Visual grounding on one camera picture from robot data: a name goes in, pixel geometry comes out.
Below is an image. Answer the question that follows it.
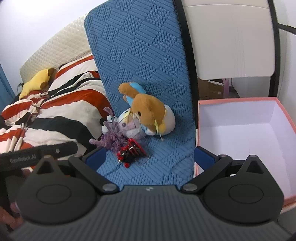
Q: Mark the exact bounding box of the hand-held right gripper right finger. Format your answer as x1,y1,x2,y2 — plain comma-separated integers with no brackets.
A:
181,146,264,194

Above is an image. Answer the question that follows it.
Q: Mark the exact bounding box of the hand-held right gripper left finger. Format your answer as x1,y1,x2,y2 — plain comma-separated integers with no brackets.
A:
35,146,120,194

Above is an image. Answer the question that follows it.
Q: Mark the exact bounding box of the purple ribbon bow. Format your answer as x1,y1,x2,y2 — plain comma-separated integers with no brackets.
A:
89,107,127,151

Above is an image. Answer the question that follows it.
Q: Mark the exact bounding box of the pink cardboard box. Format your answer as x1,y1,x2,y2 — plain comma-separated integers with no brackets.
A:
191,97,296,213

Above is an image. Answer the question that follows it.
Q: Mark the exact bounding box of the brown bear plush toy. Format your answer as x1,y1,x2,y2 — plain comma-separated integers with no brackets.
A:
118,82,167,141

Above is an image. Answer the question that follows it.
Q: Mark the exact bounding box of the person's left hand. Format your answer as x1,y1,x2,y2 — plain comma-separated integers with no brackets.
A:
0,201,24,232

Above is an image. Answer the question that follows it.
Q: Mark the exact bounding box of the red black hair clip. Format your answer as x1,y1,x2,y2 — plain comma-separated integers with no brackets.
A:
117,138,147,169

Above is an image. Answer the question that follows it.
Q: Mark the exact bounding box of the white blue penguin plush toy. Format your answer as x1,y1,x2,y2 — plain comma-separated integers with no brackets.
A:
117,104,176,137

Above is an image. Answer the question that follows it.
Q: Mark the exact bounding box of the striped red black white blanket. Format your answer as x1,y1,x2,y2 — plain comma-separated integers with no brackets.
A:
0,54,114,163

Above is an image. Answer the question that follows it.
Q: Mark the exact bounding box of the brown cardboard box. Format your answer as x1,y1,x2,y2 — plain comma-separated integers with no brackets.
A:
197,77,232,100

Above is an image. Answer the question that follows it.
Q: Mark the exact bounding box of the yellow plush toy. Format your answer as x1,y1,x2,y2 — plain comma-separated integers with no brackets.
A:
18,68,56,100

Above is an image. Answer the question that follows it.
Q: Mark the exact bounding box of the small pink object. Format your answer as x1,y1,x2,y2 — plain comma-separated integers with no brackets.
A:
221,78,232,96

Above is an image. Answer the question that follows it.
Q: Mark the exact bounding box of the blue textured mat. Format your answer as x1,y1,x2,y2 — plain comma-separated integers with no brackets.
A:
84,0,197,186

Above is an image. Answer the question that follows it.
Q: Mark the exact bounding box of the cream quilted headboard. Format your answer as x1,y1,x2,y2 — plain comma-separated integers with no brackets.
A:
19,13,93,82

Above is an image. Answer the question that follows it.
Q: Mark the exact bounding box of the white chair back panel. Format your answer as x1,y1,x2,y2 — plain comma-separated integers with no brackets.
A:
182,0,276,81

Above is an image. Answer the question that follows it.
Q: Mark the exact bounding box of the white chair with black frame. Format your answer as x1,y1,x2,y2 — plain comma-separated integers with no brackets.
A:
173,0,296,130

